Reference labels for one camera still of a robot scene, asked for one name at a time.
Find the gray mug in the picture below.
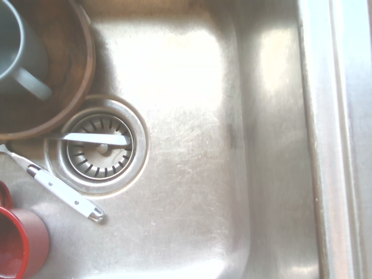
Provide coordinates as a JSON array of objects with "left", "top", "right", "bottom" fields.
[{"left": 0, "top": 0, "right": 53, "bottom": 101}]

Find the white-handled utensil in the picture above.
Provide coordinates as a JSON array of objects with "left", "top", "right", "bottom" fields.
[{"left": 0, "top": 143, "right": 106, "bottom": 225}]

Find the stainless steel double sink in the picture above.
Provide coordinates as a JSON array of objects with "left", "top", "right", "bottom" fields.
[{"left": 0, "top": 0, "right": 372, "bottom": 279}]

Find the metal drain strainer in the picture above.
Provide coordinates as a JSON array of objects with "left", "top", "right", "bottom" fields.
[{"left": 43, "top": 94, "right": 151, "bottom": 199}]

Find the red mug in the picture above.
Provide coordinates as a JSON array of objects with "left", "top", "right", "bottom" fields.
[{"left": 0, "top": 180, "right": 51, "bottom": 279}]

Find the brown wooden bowl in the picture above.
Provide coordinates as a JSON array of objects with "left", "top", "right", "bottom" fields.
[{"left": 0, "top": 0, "right": 97, "bottom": 142}]

